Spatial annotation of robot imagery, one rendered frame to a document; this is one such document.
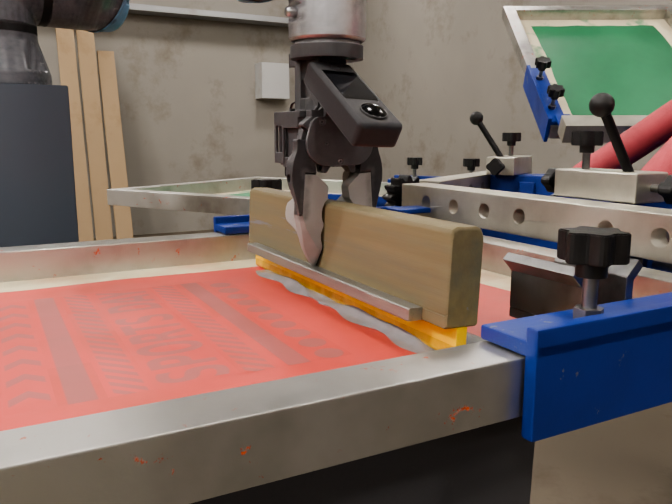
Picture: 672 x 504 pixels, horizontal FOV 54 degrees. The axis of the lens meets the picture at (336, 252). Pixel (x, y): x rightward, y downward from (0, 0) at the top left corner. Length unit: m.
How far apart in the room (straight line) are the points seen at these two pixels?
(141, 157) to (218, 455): 7.45
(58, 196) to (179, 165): 6.69
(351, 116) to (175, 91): 7.31
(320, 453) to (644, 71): 2.00
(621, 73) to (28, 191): 1.68
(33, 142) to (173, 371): 0.75
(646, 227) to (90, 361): 0.56
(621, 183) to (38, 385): 0.65
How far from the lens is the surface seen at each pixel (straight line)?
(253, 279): 0.77
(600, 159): 1.29
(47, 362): 0.54
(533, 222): 0.87
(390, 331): 0.56
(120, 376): 0.49
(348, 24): 0.64
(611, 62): 2.27
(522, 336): 0.42
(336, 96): 0.59
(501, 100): 6.58
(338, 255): 0.62
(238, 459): 0.33
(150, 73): 7.80
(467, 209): 0.97
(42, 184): 1.18
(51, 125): 1.18
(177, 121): 7.85
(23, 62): 1.21
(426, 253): 0.50
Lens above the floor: 1.12
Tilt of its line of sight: 10 degrees down
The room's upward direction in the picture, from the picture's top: straight up
